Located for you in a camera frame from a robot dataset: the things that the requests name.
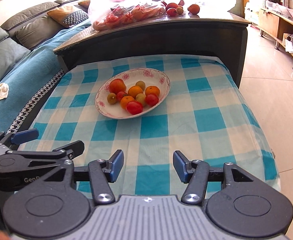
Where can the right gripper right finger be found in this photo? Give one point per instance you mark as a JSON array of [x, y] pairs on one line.
[[196, 174]]

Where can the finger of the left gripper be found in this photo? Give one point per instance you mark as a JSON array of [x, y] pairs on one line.
[[69, 151], [18, 138]]

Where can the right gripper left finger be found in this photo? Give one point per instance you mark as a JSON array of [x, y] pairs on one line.
[[100, 173]]

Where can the orange mandarin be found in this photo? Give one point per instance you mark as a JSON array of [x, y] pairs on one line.
[[125, 100]]

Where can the large brown longan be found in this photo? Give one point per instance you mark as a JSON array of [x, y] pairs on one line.
[[141, 99]]

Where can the small red cherry tomato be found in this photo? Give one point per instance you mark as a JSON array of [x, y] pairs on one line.
[[151, 100]]

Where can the large red cherry tomato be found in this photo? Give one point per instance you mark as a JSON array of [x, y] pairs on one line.
[[120, 95]]

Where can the blue white checkered cloth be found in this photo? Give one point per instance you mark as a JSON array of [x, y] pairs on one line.
[[204, 116]]

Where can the teal sofa blanket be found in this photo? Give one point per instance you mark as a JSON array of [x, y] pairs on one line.
[[32, 78]]

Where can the red apple on plate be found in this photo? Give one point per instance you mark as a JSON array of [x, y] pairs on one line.
[[116, 86]]

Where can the mandarin in plate centre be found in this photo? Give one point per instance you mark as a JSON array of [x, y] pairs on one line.
[[134, 90]]

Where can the grey sofa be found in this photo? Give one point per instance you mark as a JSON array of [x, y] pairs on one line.
[[26, 30]]

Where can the small longan on plate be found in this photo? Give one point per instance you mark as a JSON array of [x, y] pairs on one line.
[[141, 84]]

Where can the mandarin on plate right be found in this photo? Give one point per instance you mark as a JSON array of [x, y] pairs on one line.
[[152, 90]]

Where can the white floral ceramic plate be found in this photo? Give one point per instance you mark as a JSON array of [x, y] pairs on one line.
[[151, 77]]

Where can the orange houndstooth pillow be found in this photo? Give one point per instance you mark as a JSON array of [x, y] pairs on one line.
[[68, 15]]

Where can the dark wooden coffee table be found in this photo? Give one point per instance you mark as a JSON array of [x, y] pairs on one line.
[[220, 34]]

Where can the plastic bag of fruit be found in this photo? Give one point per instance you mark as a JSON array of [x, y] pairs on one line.
[[110, 14]]

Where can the red tomato on table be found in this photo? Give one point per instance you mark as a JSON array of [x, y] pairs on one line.
[[172, 12]]

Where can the longan on table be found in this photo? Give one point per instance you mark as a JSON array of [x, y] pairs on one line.
[[179, 10]]

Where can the mandarin on table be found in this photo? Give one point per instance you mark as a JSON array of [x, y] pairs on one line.
[[194, 9]]

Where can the wooden tv shelf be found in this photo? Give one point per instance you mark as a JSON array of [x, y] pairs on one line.
[[276, 26]]

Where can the red mango on table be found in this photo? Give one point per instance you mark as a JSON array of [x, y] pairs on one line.
[[171, 5]]

